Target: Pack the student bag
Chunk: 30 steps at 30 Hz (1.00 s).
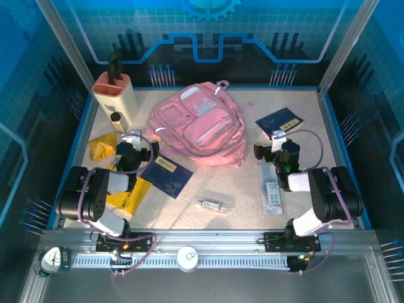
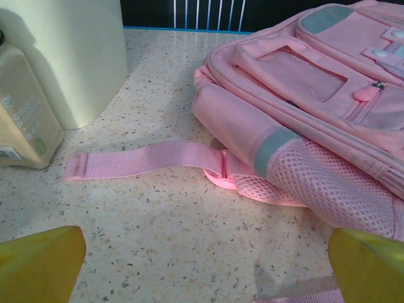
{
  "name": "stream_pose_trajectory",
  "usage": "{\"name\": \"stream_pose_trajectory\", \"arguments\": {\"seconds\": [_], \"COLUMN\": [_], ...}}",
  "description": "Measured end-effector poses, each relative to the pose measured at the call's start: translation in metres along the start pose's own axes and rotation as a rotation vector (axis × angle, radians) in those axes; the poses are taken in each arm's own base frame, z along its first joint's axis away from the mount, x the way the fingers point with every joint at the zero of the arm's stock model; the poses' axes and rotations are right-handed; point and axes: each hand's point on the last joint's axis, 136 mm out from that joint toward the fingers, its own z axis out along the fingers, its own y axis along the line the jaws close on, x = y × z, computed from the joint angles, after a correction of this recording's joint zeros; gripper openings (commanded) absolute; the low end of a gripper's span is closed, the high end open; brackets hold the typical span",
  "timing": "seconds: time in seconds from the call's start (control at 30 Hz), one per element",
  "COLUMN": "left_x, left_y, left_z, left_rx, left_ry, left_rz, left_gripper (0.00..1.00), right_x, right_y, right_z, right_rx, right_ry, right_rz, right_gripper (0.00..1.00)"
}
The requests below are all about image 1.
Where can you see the yellow booklet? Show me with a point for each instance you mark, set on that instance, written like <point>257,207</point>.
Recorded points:
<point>132,199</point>

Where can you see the small bottle with black cap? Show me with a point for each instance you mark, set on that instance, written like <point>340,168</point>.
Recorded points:
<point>119,124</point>

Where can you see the thick dark blue book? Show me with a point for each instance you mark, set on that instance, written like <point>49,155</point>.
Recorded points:
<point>274,121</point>

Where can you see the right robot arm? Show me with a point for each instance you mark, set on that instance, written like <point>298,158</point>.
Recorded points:
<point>328,195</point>

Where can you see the green alarm clock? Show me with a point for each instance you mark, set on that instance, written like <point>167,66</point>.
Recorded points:
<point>52,259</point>

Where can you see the small clear plastic packet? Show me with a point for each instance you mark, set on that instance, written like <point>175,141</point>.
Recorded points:
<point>210,205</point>

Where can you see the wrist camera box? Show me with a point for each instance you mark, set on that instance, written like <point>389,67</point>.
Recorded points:
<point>131,140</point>
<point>279,140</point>

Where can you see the beige knife block, orange top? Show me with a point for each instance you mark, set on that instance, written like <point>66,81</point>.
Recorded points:
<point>124,101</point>

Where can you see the pink school backpack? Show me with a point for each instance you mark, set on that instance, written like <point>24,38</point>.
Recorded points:
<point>202,126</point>

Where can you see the grey metal panel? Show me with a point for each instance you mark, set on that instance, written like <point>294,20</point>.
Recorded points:
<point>205,287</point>

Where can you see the aluminium frame post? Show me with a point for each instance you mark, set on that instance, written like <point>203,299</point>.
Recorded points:
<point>350,41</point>
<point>63,41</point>

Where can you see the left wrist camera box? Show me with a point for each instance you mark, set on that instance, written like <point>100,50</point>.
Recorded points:
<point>131,140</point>

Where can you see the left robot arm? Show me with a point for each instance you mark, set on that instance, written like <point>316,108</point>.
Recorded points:
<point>94,195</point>

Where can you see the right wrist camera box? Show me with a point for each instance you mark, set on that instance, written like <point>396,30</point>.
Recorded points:
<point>279,140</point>

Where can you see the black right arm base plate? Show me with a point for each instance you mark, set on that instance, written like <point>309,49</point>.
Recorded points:
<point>274,241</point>

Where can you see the thin dark blue notebook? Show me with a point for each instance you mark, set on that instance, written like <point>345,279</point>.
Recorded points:
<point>167,180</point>

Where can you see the white round cap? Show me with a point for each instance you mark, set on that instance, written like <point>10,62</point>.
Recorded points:
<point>187,257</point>

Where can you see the clear ruler set pack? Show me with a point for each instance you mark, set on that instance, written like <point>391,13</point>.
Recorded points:
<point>272,195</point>

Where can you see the yellow snack bag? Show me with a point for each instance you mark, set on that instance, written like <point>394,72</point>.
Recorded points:
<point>102,148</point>

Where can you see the aluminium mounting rail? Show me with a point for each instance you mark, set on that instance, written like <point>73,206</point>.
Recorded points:
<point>205,236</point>

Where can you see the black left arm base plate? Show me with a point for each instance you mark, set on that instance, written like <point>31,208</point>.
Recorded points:
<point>142,241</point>

